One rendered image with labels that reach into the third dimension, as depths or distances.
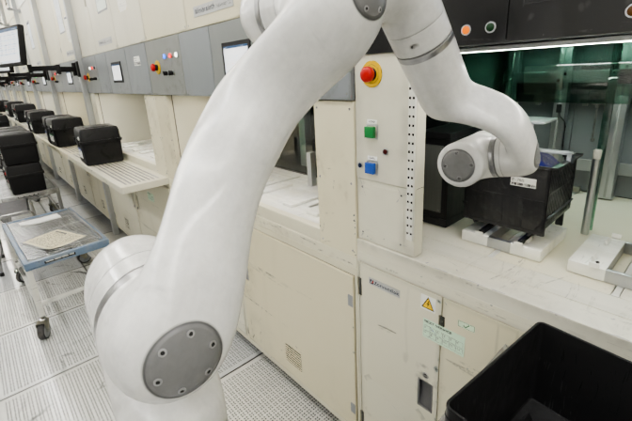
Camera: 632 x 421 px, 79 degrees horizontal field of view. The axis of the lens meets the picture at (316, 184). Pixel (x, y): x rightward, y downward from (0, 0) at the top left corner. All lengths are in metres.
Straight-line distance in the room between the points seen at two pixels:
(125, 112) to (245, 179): 3.32
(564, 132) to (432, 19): 1.20
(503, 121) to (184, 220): 0.51
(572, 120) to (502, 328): 0.98
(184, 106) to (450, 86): 1.78
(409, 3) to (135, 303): 0.48
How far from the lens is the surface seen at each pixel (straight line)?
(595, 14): 0.82
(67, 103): 5.13
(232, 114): 0.41
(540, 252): 1.13
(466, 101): 0.67
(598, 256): 1.17
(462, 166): 0.73
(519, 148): 0.71
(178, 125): 2.24
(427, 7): 0.59
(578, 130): 1.76
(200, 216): 0.39
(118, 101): 3.69
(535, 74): 1.37
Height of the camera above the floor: 1.37
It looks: 16 degrees down
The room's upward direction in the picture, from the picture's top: 3 degrees counter-clockwise
